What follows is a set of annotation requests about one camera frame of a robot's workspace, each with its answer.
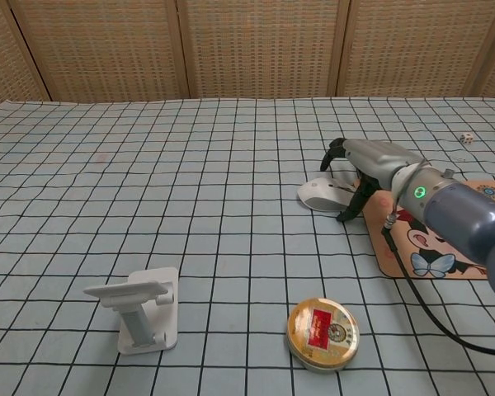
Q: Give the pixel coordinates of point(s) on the white computer mouse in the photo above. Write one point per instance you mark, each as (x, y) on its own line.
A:
(317, 194)

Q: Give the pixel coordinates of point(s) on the small white die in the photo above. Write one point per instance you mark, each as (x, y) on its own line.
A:
(466, 138)

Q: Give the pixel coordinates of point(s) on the white phone stand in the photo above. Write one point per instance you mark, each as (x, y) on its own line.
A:
(148, 297)

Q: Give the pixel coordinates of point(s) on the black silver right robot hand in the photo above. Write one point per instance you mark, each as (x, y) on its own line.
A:
(379, 158)

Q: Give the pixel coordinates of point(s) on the woven wooden folding screen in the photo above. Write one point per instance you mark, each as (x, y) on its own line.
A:
(251, 49)

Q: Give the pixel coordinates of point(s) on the cartoon girl mouse pad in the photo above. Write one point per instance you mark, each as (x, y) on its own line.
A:
(433, 264)

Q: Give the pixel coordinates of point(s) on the blue checked tablecloth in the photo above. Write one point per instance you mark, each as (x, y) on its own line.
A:
(189, 206)

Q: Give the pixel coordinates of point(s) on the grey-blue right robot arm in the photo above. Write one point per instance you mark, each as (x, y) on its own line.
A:
(462, 214)

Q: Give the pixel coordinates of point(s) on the round gold tin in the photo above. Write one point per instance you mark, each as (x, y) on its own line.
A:
(323, 334)

